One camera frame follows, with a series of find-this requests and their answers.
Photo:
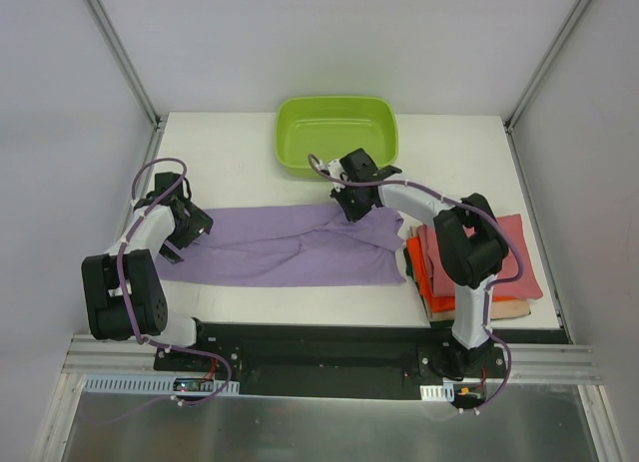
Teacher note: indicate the dark green folded t shirt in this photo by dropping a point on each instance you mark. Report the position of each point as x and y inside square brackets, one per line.
[439, 320]

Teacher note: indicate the orange folded t shirt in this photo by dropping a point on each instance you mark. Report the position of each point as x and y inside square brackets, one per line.
[437, 303]

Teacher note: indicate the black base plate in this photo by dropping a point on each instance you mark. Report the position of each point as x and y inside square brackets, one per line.
[354, 362]

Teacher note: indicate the purple t shirt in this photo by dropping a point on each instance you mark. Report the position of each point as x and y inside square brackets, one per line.
[291, 246]

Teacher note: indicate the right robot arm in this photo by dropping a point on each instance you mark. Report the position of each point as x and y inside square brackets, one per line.
[471, 247]

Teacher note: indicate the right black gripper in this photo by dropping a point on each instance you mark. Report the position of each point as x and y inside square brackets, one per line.
[352, 205]

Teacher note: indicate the green plastic basin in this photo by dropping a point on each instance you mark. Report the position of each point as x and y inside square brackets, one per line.
[330, 127]

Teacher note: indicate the beige folded t shirt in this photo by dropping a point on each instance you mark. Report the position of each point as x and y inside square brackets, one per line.
[502, 308]

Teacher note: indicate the left controller board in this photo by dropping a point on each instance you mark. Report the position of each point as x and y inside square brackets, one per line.
[159, 388]

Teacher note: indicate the right aluminium frame post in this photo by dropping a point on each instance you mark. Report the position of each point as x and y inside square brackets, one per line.
[558, 43]

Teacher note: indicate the aluminium frame post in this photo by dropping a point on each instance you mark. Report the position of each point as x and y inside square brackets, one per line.
[122, 59]
[558, 43]

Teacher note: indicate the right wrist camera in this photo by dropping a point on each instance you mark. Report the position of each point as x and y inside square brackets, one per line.
[332, 169]

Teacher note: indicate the right controller board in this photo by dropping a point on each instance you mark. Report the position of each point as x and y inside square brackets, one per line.
[437, 403]

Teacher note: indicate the left aluminium frame post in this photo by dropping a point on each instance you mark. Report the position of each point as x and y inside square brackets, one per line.
[122, 59]

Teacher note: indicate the controller board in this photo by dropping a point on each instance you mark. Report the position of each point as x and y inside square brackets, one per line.
[159, 388]
[437, 403]

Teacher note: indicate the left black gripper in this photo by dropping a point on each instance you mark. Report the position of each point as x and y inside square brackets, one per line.
[195, 225]

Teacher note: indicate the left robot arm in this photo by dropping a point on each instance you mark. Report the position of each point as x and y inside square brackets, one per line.
[123, 292]

